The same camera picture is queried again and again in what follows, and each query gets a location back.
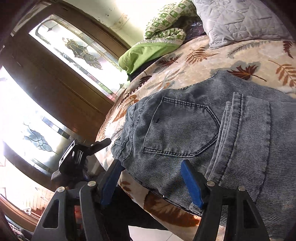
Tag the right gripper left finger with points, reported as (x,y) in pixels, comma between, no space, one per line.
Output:
(58,221)

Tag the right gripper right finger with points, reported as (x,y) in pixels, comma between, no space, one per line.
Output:
(243,219)

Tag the grey-blue denim jeans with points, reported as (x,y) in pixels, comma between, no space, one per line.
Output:
(235,132)

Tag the leaf pattern fleece blanket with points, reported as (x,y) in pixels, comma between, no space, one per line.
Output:
(267,63)

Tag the green patterned quilt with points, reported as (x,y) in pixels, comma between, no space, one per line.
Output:
(164,33)

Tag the dark purple cloth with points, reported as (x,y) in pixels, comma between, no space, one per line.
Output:
(194,30)

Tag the grey quilted pillow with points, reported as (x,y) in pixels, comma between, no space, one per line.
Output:
(228,22)

